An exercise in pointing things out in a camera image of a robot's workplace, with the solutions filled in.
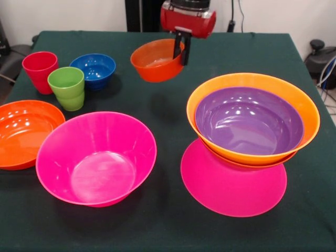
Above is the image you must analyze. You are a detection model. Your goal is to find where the shallow red-orange bowl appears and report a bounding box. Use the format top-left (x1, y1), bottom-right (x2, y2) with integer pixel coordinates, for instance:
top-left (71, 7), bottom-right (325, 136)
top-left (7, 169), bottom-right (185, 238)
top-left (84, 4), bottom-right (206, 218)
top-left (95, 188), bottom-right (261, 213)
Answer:
top-left (0, 99), bottom-right (66, 171)

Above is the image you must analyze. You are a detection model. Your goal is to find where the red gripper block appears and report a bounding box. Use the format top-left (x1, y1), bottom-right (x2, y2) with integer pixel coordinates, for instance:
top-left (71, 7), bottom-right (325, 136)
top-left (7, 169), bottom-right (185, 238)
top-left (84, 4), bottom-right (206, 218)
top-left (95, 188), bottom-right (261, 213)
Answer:
top-left (160, 7), bottom-right (217, 66)

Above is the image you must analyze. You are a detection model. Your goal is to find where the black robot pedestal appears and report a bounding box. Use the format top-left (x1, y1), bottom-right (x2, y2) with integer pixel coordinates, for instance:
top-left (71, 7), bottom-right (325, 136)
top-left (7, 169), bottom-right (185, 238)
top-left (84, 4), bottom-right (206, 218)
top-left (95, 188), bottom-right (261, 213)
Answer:
top-left (125, 0), bottom-right (208, 33)

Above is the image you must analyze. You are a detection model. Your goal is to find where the green cup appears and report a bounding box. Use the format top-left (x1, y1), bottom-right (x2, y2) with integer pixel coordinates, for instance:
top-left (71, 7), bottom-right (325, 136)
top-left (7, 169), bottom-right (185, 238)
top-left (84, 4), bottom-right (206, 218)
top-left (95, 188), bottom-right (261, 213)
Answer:
top-left (47, 66), bottom-right (86, 112)

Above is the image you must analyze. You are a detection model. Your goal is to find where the white cable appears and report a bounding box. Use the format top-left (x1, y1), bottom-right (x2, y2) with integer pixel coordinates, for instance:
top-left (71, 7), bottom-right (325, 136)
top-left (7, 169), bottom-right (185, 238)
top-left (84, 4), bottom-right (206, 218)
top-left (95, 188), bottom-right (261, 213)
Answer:
top-left (317, 57), bottom-right (336, 106)

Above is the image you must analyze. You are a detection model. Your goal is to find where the red cup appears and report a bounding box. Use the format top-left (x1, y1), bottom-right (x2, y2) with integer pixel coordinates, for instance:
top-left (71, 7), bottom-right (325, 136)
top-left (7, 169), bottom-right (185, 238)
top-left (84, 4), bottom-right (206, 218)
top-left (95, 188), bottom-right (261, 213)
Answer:
top-left (22, 51), bottom-right (59, 95)

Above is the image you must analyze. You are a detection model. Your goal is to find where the black cable with plug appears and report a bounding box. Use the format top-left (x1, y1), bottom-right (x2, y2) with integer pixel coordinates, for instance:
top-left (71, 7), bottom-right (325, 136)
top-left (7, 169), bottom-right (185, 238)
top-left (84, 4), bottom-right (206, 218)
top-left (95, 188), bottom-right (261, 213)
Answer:
top-left (227, 0), bottom-right (236, 33)

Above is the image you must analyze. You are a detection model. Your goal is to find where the pink bowl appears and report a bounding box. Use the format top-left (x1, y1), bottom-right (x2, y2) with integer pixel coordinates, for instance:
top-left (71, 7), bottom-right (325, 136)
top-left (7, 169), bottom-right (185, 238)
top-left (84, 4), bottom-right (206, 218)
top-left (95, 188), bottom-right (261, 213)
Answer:
top-left (35, 111), bottom-right (158, 208)
top-left (180, 138), bottom-right (288, 218)

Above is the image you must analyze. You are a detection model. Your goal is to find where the orange bowl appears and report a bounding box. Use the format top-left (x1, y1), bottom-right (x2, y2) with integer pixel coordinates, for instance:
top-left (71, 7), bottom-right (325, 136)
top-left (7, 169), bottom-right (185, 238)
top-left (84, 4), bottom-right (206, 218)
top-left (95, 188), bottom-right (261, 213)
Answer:
top-left (186, 72), bottom-right (321, 166)

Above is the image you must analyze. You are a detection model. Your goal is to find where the blue bowl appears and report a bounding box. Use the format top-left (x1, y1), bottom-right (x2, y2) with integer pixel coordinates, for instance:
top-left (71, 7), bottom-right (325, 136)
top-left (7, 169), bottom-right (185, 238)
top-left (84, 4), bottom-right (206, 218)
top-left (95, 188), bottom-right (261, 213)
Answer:
top-left (69, 53), bottom-right (117, 91)

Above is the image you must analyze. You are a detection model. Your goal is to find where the dark green tablecloth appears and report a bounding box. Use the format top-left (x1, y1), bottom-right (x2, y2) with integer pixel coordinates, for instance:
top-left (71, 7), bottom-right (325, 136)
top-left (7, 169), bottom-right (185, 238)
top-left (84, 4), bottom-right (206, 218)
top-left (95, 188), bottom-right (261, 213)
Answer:
top-left (0, 30), bottom-right (336, 252)

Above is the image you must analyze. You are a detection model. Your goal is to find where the small red bowl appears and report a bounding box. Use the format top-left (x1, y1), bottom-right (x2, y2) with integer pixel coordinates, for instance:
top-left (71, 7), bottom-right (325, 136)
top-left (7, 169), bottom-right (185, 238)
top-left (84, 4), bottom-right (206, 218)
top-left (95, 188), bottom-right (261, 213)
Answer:
top-left (130, 38), bottom-right (185, 83)

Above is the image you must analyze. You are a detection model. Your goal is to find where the deep red-orange bowl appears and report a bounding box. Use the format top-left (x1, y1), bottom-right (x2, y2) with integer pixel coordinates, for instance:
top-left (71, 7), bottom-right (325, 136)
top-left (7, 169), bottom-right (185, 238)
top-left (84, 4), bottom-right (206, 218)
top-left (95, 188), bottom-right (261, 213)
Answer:
top-left (199, 139), bottom-right (299, 171)

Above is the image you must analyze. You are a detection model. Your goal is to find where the purple bowl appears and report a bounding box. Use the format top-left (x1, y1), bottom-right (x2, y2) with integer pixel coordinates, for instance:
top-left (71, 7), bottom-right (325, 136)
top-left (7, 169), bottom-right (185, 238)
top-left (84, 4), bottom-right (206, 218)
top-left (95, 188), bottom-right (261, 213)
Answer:
top-left (195, 87), bottom-right (305, 155)

